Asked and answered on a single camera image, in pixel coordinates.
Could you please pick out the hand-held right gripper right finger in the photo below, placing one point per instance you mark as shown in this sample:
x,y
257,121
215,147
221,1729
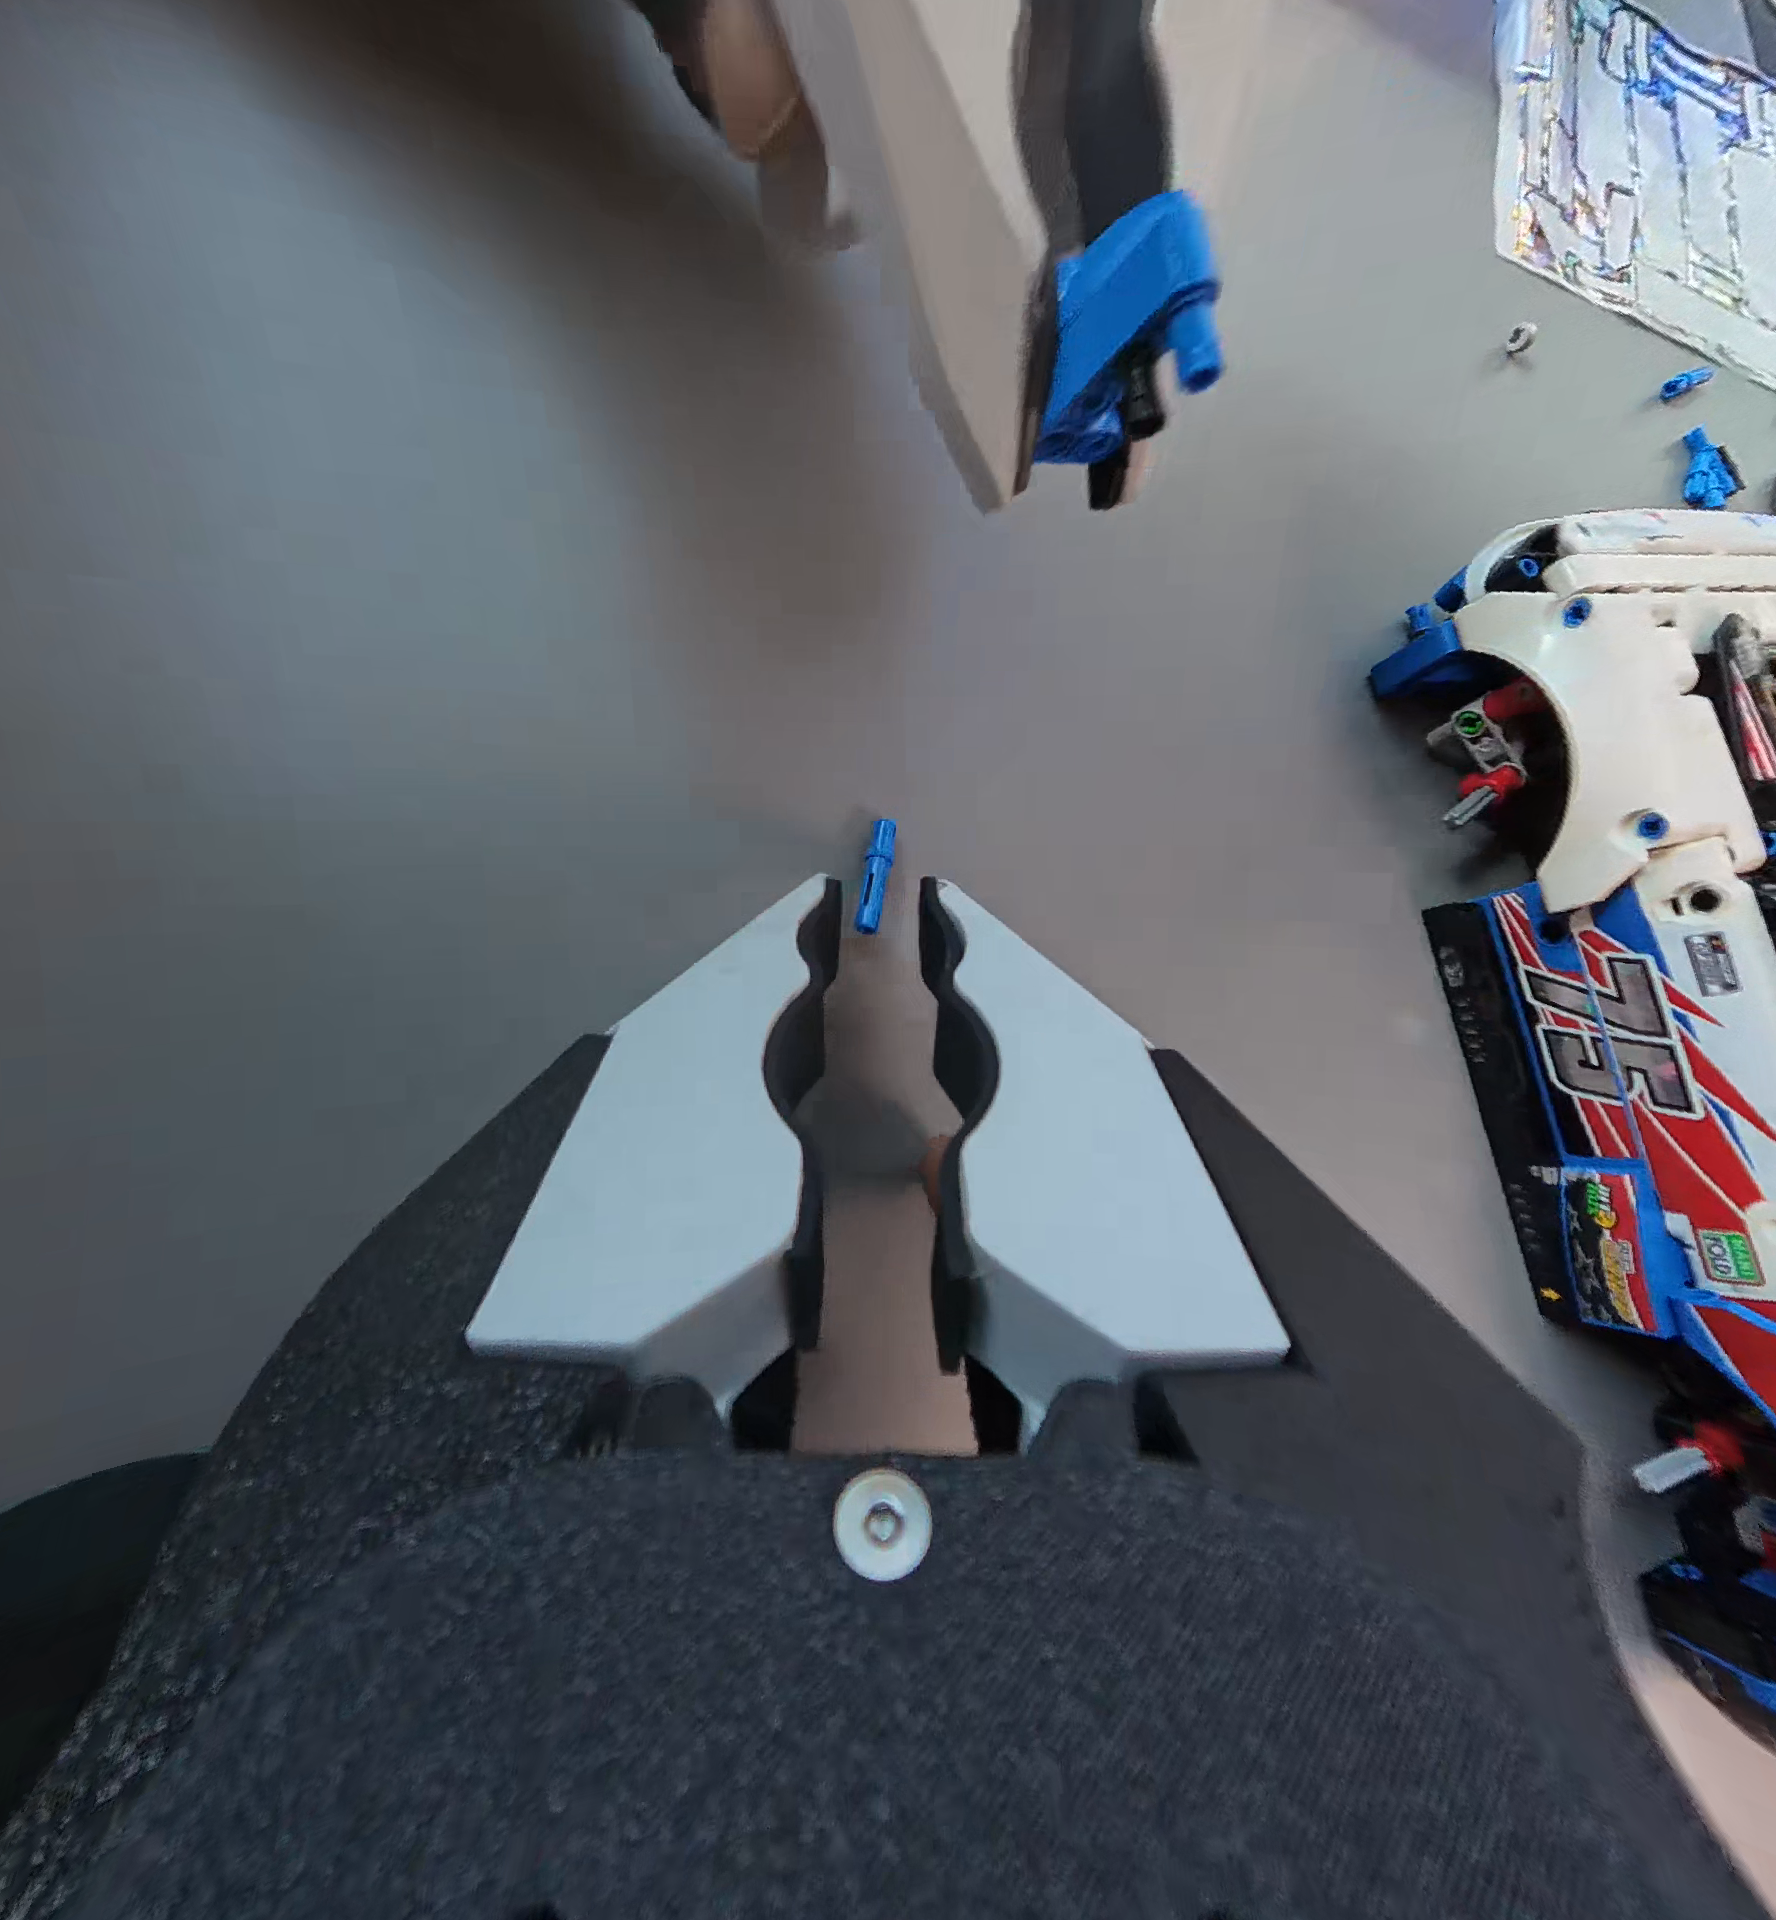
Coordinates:
x,y
1113,1200

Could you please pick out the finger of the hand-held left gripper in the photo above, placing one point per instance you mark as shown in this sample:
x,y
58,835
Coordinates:
x,y
1122,104
934,181

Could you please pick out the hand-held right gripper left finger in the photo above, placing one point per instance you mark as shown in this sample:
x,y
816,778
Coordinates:
x,y
650,1200

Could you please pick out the blue wedge brick panel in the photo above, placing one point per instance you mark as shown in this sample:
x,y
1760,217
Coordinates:
x,y
1113,316

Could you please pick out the black brick connector pin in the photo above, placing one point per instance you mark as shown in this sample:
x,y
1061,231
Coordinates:
x,y
1116,464

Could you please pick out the grey desk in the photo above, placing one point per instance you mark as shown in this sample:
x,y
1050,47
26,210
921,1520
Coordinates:
x,y
380,599

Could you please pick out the person's left hand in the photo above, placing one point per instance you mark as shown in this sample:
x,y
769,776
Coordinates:
x,y
754,74

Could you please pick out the printed sticker sheet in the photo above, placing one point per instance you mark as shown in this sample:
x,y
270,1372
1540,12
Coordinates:
x,y
1668,181

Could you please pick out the brick race car model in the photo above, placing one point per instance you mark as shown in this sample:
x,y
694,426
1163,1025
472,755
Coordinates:
x,y
1623,929

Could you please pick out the blue brick pieces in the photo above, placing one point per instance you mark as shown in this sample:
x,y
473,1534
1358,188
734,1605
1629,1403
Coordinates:
x,y
1705,464

